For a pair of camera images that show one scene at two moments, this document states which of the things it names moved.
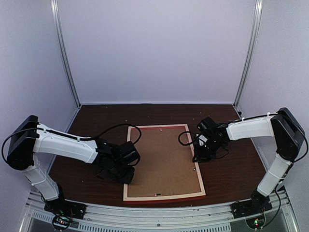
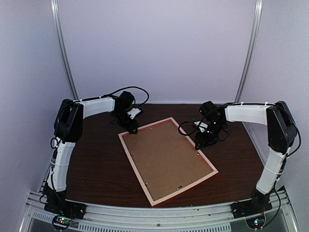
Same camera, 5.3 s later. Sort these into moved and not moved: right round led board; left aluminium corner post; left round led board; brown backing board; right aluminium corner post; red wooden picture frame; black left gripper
Moved: black left gripper; red wooden picture frame; brown backing board
Not moved: right round led board; right aluminium corner post; left aluminium corner post; left round led board
